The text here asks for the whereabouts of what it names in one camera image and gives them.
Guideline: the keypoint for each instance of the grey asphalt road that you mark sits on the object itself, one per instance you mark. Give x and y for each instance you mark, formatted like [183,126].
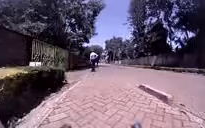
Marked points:
[176,85]

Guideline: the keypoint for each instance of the large trees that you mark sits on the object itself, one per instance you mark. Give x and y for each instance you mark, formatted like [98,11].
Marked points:
[53,20]

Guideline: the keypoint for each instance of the robot's own part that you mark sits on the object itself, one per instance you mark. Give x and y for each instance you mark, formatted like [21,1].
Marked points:
[136,125]

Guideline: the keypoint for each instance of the dark wall with metal fence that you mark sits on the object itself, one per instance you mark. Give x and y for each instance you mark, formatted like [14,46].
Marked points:
[30,51]

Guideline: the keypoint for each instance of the red brick path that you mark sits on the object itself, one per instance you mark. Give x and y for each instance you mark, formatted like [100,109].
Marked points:
[103,103]

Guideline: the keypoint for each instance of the grey concrete kerb block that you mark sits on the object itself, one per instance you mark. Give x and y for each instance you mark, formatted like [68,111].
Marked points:
[155,92]

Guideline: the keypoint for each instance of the long grey boundary wall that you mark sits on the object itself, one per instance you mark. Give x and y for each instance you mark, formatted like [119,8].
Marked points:
[166,60]

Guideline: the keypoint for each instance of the row of trees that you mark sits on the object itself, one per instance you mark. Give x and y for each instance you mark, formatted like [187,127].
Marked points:
[163,25]

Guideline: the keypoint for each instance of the low green hedge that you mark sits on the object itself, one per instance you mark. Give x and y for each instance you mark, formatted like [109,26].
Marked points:
[23,88]

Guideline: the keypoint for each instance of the person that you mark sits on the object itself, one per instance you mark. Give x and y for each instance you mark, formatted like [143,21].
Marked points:
[94,60]

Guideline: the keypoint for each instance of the pale kerb strip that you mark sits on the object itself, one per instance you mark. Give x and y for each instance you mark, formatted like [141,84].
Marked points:
[46,108]

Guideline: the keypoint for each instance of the small white box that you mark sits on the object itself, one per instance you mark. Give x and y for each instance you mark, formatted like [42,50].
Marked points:
[35,64]

